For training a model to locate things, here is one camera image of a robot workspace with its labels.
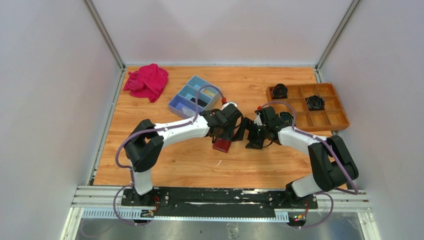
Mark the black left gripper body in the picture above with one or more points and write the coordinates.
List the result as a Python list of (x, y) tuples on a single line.
[(236, 125)]

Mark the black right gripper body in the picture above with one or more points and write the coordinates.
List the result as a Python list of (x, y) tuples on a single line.
[(257, 133)]

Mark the red leather card holder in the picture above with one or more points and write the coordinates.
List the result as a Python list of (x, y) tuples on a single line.
[(222, 145)]

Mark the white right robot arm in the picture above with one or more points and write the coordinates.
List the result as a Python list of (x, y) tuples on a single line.
[(331, 162)]

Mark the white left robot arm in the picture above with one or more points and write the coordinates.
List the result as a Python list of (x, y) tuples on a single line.
[(144, 145)]

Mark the gold card in box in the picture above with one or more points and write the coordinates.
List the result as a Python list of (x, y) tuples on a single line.
[(208, 93)]

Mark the black item in box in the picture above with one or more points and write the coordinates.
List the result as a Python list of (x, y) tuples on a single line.
[(200, 102)]

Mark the blue compartment organizer box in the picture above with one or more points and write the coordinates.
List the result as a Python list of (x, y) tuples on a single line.
[(181, 105)]

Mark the wooden compartment tray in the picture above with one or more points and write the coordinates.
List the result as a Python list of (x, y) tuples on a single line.
[(332, 118)]

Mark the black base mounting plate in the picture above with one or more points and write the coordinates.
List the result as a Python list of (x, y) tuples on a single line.
[(217, 202)]

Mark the crumpled pink cloth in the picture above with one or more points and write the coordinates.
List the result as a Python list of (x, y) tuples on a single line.
[(148, 81)]

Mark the aluminium frame rail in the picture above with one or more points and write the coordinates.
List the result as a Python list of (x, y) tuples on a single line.
[(105, 202)]

